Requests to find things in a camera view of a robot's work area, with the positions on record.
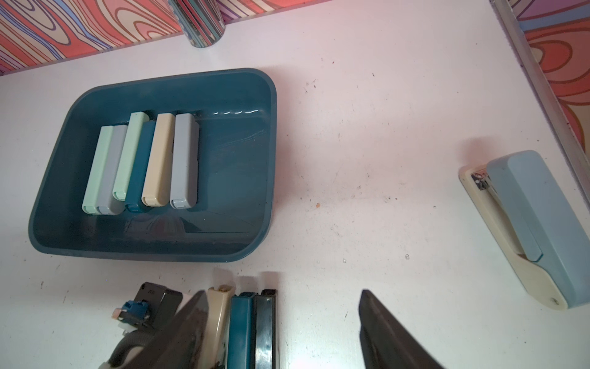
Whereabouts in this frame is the beige clip bar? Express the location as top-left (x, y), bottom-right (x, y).
top-left (141, 113), bottom-right (175, 208)

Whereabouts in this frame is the dark teal clip bar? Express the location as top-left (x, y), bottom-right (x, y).
top-left (124, 120), bottom-right (156, 214)

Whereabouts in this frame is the light grey clip bar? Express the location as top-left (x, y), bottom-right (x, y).
top-left (170, 113), bottom-right (200, 210)

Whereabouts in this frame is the pale green clip bar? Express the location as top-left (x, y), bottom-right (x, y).
top-left (112, 112), bottom-right (149, 201)

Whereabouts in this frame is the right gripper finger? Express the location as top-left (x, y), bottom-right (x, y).
top-left (359, 289), bottom-right (443, 369)

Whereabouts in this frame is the black clip bar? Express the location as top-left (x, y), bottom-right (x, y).
top-left (254, 289), bottom-right (278, 369)

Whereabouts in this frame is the mesh pencil cup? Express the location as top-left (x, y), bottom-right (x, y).
top-left (167, 0), bottom-right (225, 49)

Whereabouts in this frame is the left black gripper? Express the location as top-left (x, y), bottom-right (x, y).
top-left (100, 282), bottom-right (208, 368)

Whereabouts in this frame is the light green clip bar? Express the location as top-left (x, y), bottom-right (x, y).
top-left (81, 125), bottom-right (114, 215)

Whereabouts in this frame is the cream clip bar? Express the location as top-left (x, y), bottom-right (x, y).
top-left (197, 284), bottom-right (235, 368)

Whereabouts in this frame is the teal plastic storage box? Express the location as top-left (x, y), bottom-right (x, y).
top-left (29, 68), bottom-right (277, 263)

